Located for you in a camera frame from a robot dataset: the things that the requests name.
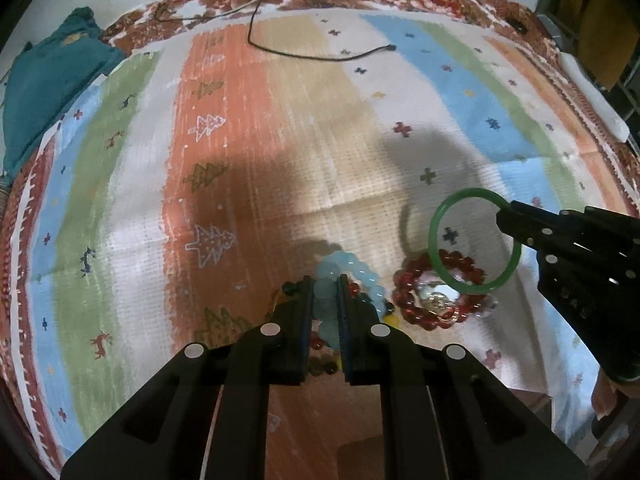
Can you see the green jade bangle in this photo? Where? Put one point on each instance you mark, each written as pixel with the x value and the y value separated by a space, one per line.
pixel 477 237

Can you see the mustard brown hanging garment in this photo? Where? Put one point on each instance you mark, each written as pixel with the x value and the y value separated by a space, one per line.
pixel 607 33

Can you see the teal pillow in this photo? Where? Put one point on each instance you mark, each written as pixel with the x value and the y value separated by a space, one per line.
pixel 45 80

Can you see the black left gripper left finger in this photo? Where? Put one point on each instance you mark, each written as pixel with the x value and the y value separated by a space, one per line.
pixel 276 352

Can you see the white power strip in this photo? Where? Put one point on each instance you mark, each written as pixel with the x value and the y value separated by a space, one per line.
pixel 600 105

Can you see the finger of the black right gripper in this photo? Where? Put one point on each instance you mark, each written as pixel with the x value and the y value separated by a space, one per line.
pixel 527 217
pixel 532 238

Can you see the striped colourful blanket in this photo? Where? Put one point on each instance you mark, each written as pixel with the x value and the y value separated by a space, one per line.
pixel 179 192

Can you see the small gold ring charm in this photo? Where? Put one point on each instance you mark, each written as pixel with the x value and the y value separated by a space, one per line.
pixel 444 310

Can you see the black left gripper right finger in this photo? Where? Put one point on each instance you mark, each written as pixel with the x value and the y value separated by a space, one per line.
pixel 373 353

